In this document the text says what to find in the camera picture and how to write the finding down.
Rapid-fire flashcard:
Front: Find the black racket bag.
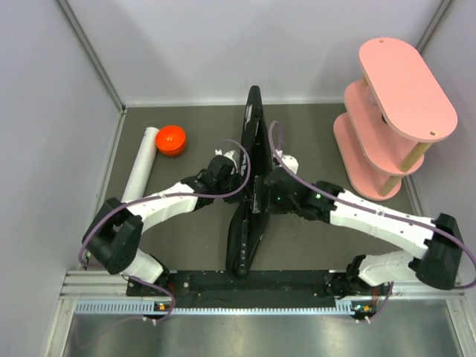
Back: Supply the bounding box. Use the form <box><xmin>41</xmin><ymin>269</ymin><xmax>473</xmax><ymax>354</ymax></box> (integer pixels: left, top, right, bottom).
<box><xmin>225</xmin><ymin>85</ymin><xmax>273</xmax><ymax>278</ymax></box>

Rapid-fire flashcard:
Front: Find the white shuttlecock tube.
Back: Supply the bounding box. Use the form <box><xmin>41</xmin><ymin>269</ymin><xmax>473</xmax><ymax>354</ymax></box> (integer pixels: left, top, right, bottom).
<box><xmin>121</xmin><ymin>126</ymin><xmax>159</xmax><ymax>202</ymax></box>

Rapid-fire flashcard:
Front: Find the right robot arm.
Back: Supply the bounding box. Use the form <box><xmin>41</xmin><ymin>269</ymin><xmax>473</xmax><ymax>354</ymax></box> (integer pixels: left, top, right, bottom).
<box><xmin>255</xmin><ymin>167</ymin><xmax>463</xmax><ymax>295</ymax></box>

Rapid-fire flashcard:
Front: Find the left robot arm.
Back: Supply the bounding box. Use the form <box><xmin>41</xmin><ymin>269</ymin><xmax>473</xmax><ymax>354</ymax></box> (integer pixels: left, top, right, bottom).
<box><xmin>83</xmin><ymin>152</ymin><xmax>250</xmax><ymax>295</ymax></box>

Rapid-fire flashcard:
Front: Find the orange bowl stack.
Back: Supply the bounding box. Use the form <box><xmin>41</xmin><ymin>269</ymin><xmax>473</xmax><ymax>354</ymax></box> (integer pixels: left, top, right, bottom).
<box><xmin>155</xmin><ymin>125</ymin><xmax>187</xmax><ymax>157</ymax></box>

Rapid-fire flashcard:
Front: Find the pink tiered shelf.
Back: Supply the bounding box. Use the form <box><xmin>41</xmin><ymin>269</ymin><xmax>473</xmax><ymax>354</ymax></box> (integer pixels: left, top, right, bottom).
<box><xmin>333</xmin><ymin>37</ymin><xmax>458</xmax><ymax>201</ymax></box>

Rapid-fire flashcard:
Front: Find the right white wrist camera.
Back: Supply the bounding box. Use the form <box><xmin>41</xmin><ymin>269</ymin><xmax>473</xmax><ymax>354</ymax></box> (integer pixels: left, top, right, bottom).
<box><xmin>273</xmin><ymin>150</ymin><xmax>299</xmax><ymax>175</ymax></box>

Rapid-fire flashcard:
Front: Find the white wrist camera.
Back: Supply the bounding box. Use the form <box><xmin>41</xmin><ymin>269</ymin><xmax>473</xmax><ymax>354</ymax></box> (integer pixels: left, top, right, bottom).
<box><xmin>273</xmin><ymin>150</ymin><xmax>299</xmax><ymax>175</ymax></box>
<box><xmin>215</xmin><ymin>149</ymin><xmax>239</xmax><ymax>169</ymax></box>

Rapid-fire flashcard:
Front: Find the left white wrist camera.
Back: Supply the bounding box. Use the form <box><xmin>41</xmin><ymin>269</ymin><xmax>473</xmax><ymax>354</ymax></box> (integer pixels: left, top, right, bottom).
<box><xmin>215</xmin><ymin>149</ymin><xmax>239</xmax><ymax>169</ymax></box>

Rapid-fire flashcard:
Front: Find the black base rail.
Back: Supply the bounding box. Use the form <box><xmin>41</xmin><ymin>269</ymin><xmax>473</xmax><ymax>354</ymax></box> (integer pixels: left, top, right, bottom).
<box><xmin>126</xmin><ymin>269</ymin><xmax>391</xmax><ymax>309</ymax></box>

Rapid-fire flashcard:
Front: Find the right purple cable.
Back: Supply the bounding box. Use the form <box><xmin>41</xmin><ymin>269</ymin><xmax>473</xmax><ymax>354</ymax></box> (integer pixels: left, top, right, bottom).
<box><xmin>268</xmin><ymin>120</ymin><xmax>476</xmax><ymax>321</ymax></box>

